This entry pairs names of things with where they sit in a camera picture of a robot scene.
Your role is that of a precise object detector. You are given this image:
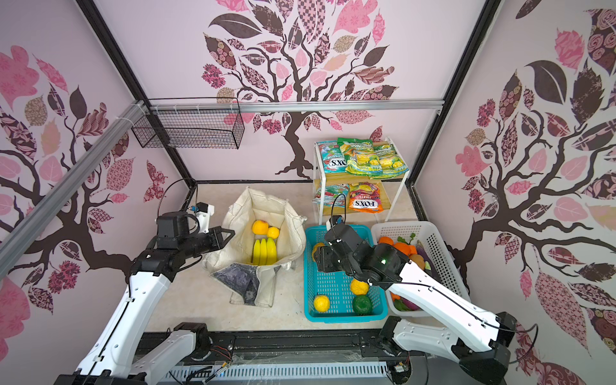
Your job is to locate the orange Fox's candy bag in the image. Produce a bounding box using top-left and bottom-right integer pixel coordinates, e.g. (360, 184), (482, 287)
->
(348, 182), (383, 213)

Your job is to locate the yellow lemon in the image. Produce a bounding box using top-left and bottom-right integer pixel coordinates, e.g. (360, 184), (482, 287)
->
(313, 295), (330, 314)

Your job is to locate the beige canvas grocery bag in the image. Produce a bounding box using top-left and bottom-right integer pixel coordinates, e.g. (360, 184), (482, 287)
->
(202, 188), (306, 307)

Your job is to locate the yellow red peach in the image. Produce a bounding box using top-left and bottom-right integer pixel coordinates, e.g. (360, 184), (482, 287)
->
(251, 220), (270, 236)

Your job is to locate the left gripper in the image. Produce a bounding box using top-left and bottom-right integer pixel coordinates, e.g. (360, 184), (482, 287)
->
(180, 226), (235, 259)

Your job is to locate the purple onion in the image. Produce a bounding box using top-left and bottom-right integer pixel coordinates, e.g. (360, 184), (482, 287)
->
(400, 298), (420, 311)

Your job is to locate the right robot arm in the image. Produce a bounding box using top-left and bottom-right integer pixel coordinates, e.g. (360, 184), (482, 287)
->
(313, 224), (517, 384)

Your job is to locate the orange fruit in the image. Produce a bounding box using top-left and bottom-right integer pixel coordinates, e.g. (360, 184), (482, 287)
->
(266, 226), (280, 240)

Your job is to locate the brown toy potato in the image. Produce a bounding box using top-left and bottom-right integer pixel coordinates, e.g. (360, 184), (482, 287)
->
(409, 254), (426, 270)

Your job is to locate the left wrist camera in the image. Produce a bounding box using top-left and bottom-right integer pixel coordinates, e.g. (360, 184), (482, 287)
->
(190, 202), (215, 234)

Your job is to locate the teal plastic basket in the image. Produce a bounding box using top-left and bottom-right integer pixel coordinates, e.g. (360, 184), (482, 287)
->
(303, 226), (388, 324)

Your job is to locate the yellow banana bunch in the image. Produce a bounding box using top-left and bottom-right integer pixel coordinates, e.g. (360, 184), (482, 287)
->
(251, 237), (278, 266)

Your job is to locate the white plastic basket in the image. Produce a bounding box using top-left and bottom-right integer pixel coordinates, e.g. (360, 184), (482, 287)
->
(371, 221), (470, 302)

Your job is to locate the wrinkled yellow fruit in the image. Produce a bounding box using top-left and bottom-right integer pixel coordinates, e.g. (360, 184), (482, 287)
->
(311, 242), (325, 261)

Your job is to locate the green Fox's candy bag lower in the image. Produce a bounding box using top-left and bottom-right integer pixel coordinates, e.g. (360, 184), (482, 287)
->
(313, 184), (350, 207)

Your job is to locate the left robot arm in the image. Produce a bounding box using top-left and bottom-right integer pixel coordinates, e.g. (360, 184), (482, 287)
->
(56, 203), (235, 384)

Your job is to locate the green Fox's bag top shelf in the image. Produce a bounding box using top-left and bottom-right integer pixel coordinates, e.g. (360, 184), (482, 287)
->
(317, 141), (347, 173)

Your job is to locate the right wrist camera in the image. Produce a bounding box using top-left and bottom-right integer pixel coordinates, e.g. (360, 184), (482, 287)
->
(327, 215), (345, 229)

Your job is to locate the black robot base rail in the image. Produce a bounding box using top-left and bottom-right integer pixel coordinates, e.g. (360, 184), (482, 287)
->
(95, 326), (501, 385)

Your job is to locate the green pepper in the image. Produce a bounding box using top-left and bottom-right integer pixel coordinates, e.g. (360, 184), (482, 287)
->
(352, 295), (373, 316)

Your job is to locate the yellow green candy bag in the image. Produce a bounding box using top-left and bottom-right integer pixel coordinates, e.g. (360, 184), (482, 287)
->
(337, 138), (408, 180)

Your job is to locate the orange toy pumpkin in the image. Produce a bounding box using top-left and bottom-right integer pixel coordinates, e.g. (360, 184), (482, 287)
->
(378, 237), (417, 257)

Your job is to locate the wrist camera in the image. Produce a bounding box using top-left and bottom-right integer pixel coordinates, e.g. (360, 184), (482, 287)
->
(190, 202), (215, 234)
(327, 215), (345, 229)

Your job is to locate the black wire wall basket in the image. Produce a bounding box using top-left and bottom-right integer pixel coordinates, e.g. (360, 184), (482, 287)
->
(132, 96), (245, 150)

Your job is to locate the green leafy toy vegetable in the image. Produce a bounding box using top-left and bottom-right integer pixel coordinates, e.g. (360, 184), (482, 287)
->
(397, 233), (416, 245)

